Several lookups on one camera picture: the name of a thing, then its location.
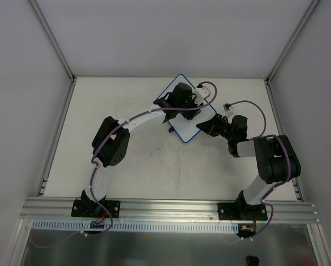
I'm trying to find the blue framed whiteboard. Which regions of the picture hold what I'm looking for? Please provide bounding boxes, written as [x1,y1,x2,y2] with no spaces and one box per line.
[154,74,217,143]

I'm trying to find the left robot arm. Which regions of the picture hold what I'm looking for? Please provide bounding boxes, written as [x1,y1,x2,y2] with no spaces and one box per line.
[72,83,211,217]

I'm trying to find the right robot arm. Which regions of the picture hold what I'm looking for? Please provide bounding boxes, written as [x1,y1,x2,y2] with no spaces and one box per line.
[196,115,301,221]

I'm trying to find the black object on floor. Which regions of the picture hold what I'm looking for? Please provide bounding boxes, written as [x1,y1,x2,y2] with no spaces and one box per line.
[246,255,259,266]

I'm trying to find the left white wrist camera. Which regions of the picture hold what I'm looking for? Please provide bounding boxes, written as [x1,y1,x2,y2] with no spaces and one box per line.
[193,84,211,105]

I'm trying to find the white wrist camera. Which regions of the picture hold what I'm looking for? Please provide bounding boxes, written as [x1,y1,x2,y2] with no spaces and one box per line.
[223,103,233,116]
[193,84,211,105]

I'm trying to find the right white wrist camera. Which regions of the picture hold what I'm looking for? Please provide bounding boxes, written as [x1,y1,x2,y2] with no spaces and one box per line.
[223,103,233,116]

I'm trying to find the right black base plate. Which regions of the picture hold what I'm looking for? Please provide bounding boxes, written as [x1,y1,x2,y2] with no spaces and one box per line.
[217,202,268,221]

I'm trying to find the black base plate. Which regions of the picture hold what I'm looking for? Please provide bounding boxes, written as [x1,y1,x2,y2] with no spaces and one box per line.
[217,202,268,221]
[71,198,121,218]

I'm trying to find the left aluminium frame post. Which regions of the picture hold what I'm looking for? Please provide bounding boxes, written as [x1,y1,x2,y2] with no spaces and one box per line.
[27,0,75,81]

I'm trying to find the aluminium frame post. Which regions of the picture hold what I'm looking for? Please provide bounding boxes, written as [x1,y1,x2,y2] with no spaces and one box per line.
[265,0,321,84]
[27,0,75,81]

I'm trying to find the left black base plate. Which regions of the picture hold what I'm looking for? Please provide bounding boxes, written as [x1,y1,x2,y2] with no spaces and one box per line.
[71,198,121,218]

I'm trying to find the right aluminium frame post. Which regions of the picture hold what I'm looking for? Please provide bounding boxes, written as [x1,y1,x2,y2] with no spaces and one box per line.
[265,0,321,84]

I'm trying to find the aluminium mounting rail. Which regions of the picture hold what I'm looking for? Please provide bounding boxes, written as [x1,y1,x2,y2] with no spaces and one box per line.
[19,197,320,224]

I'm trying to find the white slotted cable duct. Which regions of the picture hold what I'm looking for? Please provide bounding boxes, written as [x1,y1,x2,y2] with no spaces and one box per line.
[32,219,239,234]

